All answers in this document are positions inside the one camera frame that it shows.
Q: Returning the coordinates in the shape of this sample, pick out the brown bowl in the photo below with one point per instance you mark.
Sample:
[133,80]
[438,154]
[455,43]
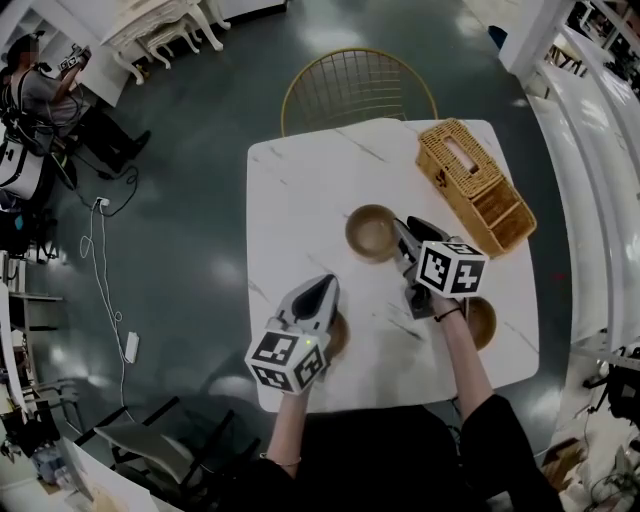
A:
[482,322]
[341,335]
[372,232]

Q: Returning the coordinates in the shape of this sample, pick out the person's black top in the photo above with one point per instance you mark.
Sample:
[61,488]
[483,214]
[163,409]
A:
[375,460]

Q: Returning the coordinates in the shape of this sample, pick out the black wrist band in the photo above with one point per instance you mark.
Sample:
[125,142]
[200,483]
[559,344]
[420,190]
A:
[450,314]

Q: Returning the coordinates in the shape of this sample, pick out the white power strip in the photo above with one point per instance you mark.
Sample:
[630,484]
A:
[102,202]

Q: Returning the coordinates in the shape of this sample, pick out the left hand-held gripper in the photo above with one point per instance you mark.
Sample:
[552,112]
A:
[285,357]

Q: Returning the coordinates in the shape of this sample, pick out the white vanity stool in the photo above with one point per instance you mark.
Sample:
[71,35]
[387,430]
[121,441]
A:
[165,37]

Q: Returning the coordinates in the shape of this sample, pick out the black office chair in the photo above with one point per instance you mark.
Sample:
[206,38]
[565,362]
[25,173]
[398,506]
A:
[622,395]
[20,235]

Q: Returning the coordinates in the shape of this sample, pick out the white tiered counter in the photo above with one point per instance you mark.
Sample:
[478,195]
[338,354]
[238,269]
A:
[565,150]

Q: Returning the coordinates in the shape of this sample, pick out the white vanity desk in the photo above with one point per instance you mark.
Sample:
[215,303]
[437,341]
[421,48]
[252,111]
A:
[145,20]

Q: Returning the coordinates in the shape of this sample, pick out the woven wicker basket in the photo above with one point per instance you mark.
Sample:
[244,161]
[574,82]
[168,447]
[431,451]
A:
[465,165]

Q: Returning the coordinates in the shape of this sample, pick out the person's right forearm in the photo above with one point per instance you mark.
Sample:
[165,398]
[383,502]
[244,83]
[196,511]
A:
[465,360]

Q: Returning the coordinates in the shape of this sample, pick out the white cooler box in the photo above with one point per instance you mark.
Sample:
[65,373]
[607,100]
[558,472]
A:
[20,170]

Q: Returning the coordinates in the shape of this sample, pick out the person's left forearm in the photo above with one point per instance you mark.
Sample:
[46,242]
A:
[290,425]

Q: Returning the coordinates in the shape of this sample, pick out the white power adapter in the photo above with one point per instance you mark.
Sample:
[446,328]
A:
[132,347]

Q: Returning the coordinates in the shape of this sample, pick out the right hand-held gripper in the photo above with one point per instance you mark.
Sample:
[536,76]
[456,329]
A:
[450,270]

